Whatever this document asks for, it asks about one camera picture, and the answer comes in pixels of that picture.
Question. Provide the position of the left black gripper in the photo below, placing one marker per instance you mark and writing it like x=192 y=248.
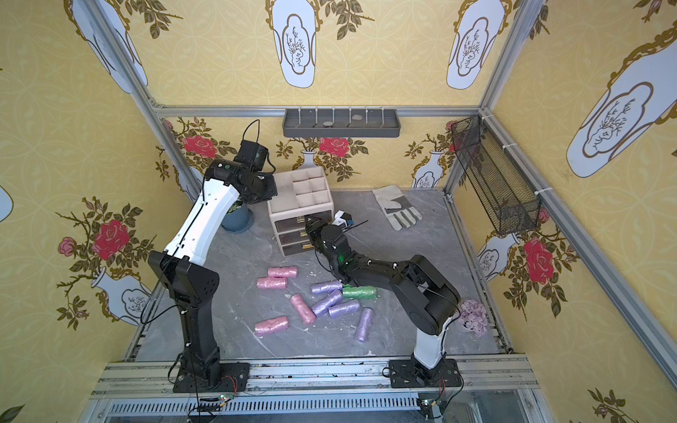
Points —
x=264 y=187

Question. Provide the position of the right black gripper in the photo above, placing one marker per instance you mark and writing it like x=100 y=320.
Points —
x=315 y=229

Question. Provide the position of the beige drawer organizer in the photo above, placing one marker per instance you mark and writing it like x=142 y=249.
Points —
x=301 y=193

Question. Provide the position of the green trash bag roll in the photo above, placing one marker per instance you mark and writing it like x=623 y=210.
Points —
x=359 y=293

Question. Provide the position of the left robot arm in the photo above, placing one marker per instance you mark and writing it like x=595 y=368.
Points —
x=180 y=267

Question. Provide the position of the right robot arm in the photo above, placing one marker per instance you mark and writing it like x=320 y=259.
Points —
x=426 y=296

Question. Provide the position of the purple trash bag roll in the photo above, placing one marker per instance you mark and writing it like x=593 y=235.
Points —
x=344 y=308
x=364 y=325
x=333 y=298
x=326 y=287

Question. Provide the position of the pink trash bag roll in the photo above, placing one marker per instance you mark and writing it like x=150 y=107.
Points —
x=271 y=326
x=272 y=283
x=283 y=272
x=304 y=311

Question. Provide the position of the potted green plant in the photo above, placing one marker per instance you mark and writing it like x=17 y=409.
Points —
x=238 y=221

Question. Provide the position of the grey work glove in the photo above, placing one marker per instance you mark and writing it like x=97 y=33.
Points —
x=398 y=210

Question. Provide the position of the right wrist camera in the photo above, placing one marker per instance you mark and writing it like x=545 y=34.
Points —
x=343 y=219

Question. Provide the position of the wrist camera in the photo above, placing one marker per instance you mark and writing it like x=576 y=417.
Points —
x=252 y=155
x=343 y=219

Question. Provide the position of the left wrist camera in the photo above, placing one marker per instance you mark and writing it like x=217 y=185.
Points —
x=252 y=155

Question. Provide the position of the grey wall shelf tray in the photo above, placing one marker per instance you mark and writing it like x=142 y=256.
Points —
x=344 y=122

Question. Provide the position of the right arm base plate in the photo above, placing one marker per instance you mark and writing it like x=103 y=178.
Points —
x=410 y=374

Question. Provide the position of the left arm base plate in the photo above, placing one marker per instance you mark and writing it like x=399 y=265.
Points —
x=221 y=377

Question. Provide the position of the black wire mesh basket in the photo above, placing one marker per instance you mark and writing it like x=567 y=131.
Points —
x=504 y=193

